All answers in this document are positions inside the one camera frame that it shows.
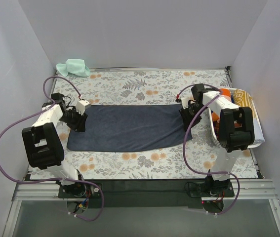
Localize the dark grey towel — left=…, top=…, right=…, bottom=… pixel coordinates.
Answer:
left=67, top=104, right=192, bottom=153

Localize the orange peach printed towel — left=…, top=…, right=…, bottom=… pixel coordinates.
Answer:
left=211, top=88, right=232, bottom=122

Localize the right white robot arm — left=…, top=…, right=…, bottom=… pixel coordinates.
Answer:
left=176, top=83, right=255, bottom=197

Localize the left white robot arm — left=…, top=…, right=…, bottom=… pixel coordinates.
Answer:
left=22, top=93, right=91, bottom=198

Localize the floral table mat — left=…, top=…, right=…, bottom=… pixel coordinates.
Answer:
left=30, top=70, right=258, bottom=180

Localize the mint green towel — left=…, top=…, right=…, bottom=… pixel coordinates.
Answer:
left=56, top=59, right=91, bottom=77

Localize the yellow patterned rolled towel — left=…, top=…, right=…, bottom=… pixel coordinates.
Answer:
left=233, top=89, right=257, bottom=119

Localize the white plastic basket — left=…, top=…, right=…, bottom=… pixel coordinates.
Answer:
left=207, top=101, right=262, bottom=149

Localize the light blue rolled towel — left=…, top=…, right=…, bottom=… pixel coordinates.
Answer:
left=253, top=118, right=265, bottom=145

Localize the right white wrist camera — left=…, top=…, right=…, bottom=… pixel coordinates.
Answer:
left=175, top=95, right=195, bottom=109

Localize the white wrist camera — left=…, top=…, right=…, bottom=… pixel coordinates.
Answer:
left=75, top=99, right=91, bottom=115
left=175, top=95, right=195, bottom=109

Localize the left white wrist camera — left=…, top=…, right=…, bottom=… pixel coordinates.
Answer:
left=75, top=99, right=91, bottom=115

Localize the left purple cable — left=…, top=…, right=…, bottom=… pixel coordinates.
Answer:
left=0, top=76, right=105, bottom=222

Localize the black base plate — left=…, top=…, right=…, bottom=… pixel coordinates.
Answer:
left=58, top=179, right=234, bottom=209

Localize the aluminium frame rail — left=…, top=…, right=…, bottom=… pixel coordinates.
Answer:
left=13, top=179, right=278, bottom=200

